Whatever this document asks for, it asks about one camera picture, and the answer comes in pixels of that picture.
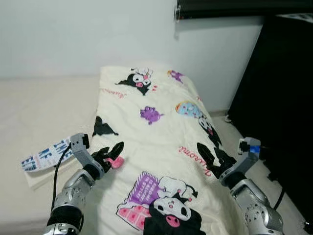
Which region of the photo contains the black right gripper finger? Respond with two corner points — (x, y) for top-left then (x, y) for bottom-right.
(215, 148), (234, 167)
(198, 143), (218, 169)

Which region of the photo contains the mattress with beige sheet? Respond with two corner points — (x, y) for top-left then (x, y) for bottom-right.
(0, 75), (106, 233)

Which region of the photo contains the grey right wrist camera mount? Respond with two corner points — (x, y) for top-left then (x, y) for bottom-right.
(221, 138), (263, 186)

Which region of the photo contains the black wardrobe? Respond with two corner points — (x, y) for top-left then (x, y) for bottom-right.
(226, 14), (313, 231)

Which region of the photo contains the white book with blue letters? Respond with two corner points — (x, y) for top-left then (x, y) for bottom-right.
(21, 139), (79, 190)

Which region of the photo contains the dark window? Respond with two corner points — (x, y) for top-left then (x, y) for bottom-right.
(174, 0), (313, 21)

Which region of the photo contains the cream cartoon print comforter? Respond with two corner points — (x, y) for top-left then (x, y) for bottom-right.
(78, 65), (277, 235)

